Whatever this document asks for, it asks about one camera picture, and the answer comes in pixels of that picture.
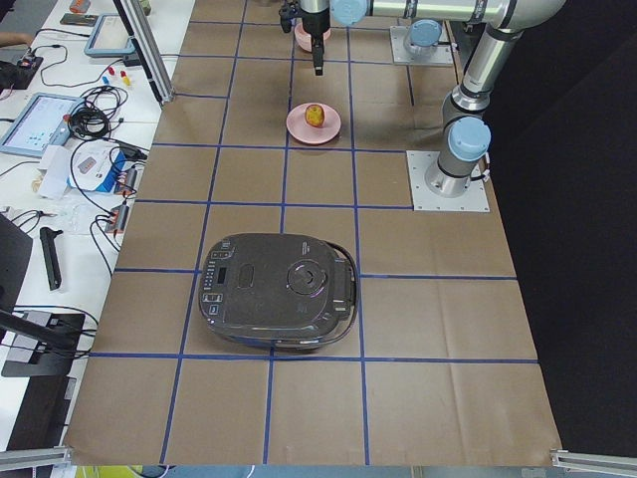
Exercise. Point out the black monitor stand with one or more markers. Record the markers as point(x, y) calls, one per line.
point(45, 343)

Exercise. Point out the pink bowl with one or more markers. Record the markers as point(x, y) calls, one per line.
point(304, 39)

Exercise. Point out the far teach pendant tablet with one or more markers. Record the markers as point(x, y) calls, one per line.
point(109, 38)

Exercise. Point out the aluminium rail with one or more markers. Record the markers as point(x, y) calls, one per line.
point(34, 458)
point(625, 466)

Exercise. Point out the front right aluminium rail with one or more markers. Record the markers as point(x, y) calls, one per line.
point(625, 466)

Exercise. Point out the aluminium frame post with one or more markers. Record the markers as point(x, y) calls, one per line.
point(142, 39)

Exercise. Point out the black bar tool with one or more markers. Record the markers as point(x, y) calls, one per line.
point(47, 238)

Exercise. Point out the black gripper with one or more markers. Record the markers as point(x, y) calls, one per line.
point(316, 26)

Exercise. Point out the dark grey rice cooker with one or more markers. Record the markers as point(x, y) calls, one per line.
point(281, 291)

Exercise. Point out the near teach pendant tablet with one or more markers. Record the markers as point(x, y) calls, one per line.
point(41, 123)

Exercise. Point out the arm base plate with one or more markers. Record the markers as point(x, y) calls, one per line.
point(432, 190)
point(407, 53)

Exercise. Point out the red yellow apple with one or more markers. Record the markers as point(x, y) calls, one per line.
point(314, 115)

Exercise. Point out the pink plate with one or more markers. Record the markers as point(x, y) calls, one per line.
point(301, 130)

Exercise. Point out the white blue box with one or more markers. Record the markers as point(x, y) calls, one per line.
point(95, 166)

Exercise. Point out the teach pendant tablet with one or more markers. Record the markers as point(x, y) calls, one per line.
point(41, 123)
point(109, 38)

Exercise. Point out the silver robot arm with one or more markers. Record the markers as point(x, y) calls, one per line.
point(422, 36)
point(466, 136)

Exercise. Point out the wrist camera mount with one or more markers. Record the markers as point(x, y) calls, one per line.
point(288, 12)

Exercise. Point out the front left aluminium rail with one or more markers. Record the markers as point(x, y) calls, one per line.
point(34, 458)

